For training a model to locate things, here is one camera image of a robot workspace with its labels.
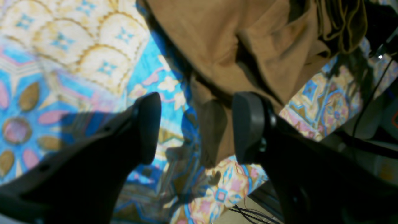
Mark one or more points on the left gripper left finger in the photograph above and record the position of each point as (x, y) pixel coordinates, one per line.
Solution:
(81, 183)

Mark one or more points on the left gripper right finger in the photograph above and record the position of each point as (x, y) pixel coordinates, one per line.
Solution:
(314, 184)

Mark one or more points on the patterned tablecloth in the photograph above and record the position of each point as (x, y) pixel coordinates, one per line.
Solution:
(67, 66)

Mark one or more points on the brown t-shirt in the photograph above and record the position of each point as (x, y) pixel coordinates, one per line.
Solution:
(269, 47)

